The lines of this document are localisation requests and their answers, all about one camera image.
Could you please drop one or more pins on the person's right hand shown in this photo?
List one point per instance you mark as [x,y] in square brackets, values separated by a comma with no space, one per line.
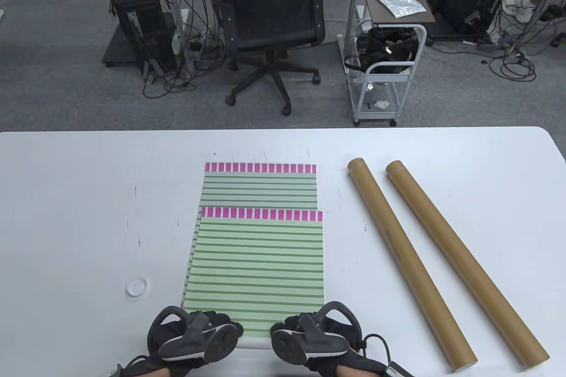
[287,324]

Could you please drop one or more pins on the person's left hand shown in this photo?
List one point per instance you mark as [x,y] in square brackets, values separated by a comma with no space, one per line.
[223,323]

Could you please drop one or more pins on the person's left fingers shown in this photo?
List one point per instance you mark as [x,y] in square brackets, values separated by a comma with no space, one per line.
[230,323]

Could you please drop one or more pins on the person's right fingers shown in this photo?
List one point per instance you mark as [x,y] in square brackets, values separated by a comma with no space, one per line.
[286,323]

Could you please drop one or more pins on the large green striped paper sheet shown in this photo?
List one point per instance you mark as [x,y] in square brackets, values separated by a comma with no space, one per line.
[258,262]

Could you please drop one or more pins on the person's left forearm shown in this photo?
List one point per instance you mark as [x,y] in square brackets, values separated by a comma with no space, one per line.
[170,372]

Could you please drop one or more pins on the person's right forearm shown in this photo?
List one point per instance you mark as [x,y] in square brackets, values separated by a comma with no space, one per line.
[353,371]

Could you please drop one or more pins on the black glove-mounted controller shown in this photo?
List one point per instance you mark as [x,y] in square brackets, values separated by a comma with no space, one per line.
[309,341]
[194,341]

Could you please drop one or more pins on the white round plastic cap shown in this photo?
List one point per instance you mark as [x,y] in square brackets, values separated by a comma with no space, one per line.
[137,287]

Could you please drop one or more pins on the small green striped paper sheet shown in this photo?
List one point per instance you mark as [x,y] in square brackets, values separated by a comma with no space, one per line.
[261,189]

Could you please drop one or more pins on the brown cardboard tube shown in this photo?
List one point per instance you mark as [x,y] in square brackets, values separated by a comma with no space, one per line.
[407,257]
[464,262]

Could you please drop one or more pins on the crumpled white paper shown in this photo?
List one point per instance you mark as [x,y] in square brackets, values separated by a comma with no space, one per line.
[381,105]

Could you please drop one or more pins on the black bag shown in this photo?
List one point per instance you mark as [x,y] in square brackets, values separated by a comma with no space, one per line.
[389,47]

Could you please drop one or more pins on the black mesh office chair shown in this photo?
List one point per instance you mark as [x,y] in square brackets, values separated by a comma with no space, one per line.
[272,5]

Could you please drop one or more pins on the white cart with brown top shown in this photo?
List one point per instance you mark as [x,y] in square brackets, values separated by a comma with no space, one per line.
[393,1]

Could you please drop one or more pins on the silver foil bag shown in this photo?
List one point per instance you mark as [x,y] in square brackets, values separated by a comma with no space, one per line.
[399,2]

